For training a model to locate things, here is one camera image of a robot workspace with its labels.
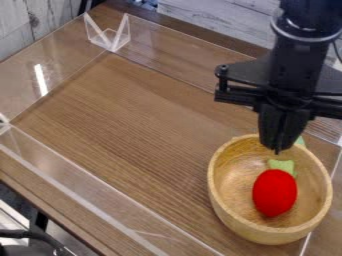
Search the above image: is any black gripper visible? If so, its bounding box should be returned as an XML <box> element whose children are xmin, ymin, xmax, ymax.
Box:
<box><xmin>214</xmin><ymin>40</ymin><xmax>342</xmax><ymax>154</ymax></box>

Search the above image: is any red felt strawberry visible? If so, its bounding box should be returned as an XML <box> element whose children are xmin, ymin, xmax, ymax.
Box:
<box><xmin>252</xmin><ymin>159</ymin><xmax>298</xmax><ymax>217</ymax></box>

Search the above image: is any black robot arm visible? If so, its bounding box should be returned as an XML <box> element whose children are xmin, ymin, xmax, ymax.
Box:
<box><xmin>215</xmin><ymin>0</ymin><xmax>342</xmax><ymax>152</ymax></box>

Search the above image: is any green felt piece behind bowl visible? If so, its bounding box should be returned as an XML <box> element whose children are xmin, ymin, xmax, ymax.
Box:
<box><xmin>295</xmin><ymin>136</ymin><xmax>306</xmax><ymax>147</ymax></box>

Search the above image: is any wooden bowl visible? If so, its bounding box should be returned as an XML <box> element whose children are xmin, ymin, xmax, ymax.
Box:
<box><xmin>207</xmin><ymin>134</ymin><xmax>333</xmax><ymax>245</ymax></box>

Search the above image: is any clear acrylic corner bracket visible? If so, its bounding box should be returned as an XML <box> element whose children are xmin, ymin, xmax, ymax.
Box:
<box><xmin>83</xmin><ymin>14</ymin><xmax>131</xmax><ymax>53</ymax></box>

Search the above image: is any clear acrylic front wall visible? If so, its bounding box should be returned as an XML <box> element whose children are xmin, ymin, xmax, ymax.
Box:
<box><xmin>0</xmin><ymin>124</ymin><xmax>223</xmax><ymax>256</ymax></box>

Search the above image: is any black cable lower left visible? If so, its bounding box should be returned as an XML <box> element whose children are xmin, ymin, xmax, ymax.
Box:
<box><xmin>0</xmin><ymin>229</ymin><xmax>64</xmax><ymax>251</ymax></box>

